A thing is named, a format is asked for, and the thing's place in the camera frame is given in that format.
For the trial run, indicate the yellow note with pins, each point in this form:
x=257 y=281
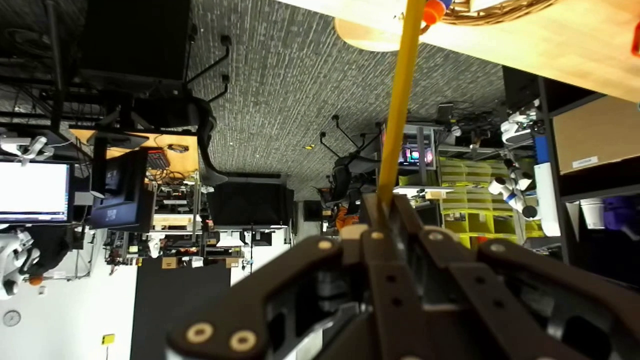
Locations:
x=108 y=339

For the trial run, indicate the lit computer monitor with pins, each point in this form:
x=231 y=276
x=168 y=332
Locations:
x=32 y=190

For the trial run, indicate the computer case with lights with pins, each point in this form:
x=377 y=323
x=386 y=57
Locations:
x=415 y=150

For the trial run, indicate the dark computer monitor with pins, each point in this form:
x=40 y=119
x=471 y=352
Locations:
x=122 y=195

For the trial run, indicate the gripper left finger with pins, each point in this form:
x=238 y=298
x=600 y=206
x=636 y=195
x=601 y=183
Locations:
x=280 y=285

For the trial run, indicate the red object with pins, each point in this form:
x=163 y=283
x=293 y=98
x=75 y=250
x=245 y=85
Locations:
x=636 y=46

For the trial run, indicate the cardboard box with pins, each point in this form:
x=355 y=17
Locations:
x=595 y=135

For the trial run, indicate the wall clock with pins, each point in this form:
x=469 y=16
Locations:
x=11 y=318

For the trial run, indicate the black metal shelf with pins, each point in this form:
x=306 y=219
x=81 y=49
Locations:
x=547 y=165

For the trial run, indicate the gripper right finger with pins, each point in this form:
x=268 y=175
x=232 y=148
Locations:
x=525 y=280

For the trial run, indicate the white robot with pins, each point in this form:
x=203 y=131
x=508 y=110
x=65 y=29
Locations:
x=12 y=265

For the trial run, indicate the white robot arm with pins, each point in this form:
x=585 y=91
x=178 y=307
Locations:
x=515 y=190
x=520 y=125

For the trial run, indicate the black screen panel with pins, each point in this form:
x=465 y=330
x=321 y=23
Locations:
x=250 y=202

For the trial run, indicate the yellow pencil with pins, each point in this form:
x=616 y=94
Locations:
x=400 y=100

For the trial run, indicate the yellow bin shelf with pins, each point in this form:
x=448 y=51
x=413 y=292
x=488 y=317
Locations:
x=467 y=200

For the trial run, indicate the wicker basket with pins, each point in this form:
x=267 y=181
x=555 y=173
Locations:
x=495 y=12

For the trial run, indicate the black office chair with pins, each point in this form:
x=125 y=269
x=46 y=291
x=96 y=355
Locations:
x=202 y=125
x=345 y=170

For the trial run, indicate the stack of white cups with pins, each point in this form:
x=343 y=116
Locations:
x=592 y=212

